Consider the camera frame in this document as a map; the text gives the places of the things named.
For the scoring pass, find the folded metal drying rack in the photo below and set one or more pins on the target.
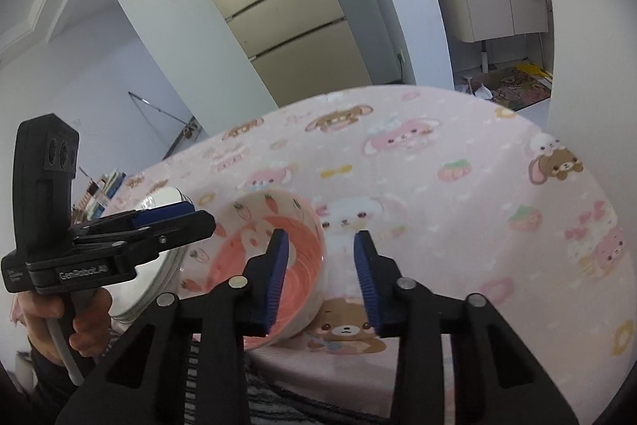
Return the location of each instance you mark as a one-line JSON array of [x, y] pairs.
[[186, 129]]

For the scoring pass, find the person's left hand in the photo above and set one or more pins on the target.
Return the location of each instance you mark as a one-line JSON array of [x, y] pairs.
[[92, 325]]

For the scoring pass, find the pink fruit-print bowl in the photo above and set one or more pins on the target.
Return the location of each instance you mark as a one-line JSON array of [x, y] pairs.
[[229, 255]]

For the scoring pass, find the dark striped clothing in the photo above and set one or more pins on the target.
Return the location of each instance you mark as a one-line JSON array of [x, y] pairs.
[[308, 405]]

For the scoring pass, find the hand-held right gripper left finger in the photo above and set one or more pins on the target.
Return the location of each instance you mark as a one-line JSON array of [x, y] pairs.
[[278, 275]]

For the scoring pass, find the person's left forearm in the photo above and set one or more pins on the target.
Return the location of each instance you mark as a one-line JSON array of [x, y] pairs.
[[47, 380]]

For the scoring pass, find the white wall socket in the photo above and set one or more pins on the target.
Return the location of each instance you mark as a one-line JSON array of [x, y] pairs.
[[399, 55]]

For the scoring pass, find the pink cartoon-print tablecloth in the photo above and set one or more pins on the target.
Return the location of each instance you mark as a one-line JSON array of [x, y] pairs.
[[448, 231]]

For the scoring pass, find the bear-print bath mat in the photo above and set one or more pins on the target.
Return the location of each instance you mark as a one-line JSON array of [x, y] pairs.
[[517, 89]]

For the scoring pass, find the pile of books and packets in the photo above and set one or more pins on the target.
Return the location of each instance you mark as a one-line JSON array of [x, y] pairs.
[[107, 191]]

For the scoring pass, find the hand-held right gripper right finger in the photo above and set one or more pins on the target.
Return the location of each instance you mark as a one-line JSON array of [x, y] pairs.
[[366, 285]]

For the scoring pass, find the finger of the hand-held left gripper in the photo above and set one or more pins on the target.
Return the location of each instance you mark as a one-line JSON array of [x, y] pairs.
[[184, 226], [159, 213]]

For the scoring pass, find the beige refrigerator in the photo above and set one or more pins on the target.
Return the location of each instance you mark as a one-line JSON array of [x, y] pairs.
[[278, 16]]

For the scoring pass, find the large cartoon-print white plate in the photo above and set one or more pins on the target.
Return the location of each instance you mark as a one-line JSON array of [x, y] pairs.
[[149, 280]]

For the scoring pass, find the beige bathroom vanity cabinet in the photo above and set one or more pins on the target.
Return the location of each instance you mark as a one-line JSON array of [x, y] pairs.
[[487, 7]]

